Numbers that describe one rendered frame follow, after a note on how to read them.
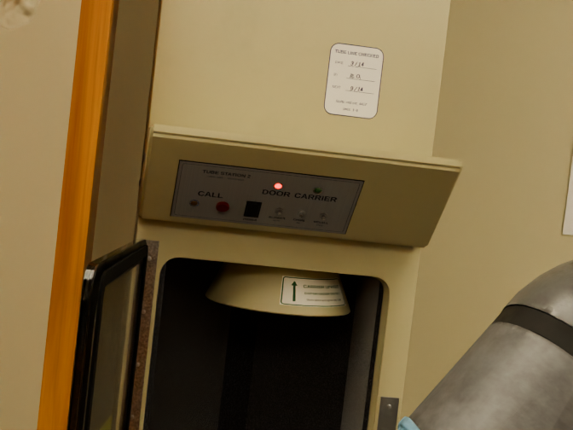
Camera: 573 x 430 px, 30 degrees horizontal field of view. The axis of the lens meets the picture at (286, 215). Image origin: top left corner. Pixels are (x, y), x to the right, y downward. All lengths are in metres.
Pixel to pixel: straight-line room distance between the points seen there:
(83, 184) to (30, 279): 0.55
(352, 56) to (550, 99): 0.60
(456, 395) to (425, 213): 0.58
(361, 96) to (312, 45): 0.08
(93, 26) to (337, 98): 0.29
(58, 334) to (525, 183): 0.88
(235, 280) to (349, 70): 0.27
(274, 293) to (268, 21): 0.30
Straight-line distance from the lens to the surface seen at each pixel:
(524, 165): 1.72
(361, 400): 1.28
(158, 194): 1.12
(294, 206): 1.13
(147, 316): 1.18
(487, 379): 0.58
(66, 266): 1.09
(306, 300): 1.22
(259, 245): 1.19
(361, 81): 1.20
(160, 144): 1.07
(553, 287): 0.61
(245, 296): 1.22
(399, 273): 1.22
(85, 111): 1.08
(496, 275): 1.72
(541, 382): 0.58
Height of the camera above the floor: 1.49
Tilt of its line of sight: 3 degrees down
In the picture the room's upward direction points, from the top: 7 degrees clockwise
